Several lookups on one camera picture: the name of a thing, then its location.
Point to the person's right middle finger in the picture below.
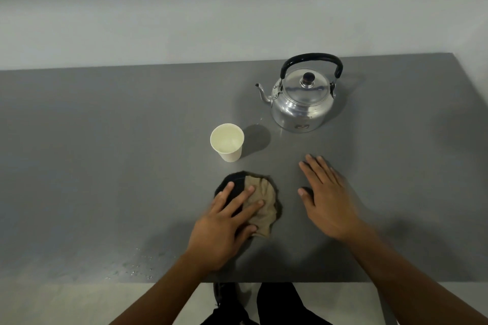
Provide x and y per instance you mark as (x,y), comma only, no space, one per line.
(319,169)

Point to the person's right little finger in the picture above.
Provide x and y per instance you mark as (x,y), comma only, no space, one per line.
(338,177)

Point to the silver kettle lid black knob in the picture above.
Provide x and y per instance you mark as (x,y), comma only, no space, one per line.
(305,88)

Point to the black and tan cloth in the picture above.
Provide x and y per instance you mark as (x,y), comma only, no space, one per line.
(265,206)

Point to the person's left forearm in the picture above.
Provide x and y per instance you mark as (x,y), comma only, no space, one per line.
(164,294)

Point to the person's black trousers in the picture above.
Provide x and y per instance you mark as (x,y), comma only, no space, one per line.
(282,305)

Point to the person's right forearm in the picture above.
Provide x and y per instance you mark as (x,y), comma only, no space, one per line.
(404,283)

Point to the person's left thumb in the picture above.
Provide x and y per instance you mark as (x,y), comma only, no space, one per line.
(247,234)

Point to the white paper cup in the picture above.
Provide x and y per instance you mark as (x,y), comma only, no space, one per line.
(228,142)

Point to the person's left hand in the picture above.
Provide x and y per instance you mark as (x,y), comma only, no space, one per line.
(215,235)

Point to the person's right hand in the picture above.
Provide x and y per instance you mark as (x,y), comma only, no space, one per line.
(331,206)

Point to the person's right thumb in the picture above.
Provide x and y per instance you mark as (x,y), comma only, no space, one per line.
(307,201)

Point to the person's left middle finger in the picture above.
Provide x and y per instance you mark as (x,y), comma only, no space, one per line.
(241,199)

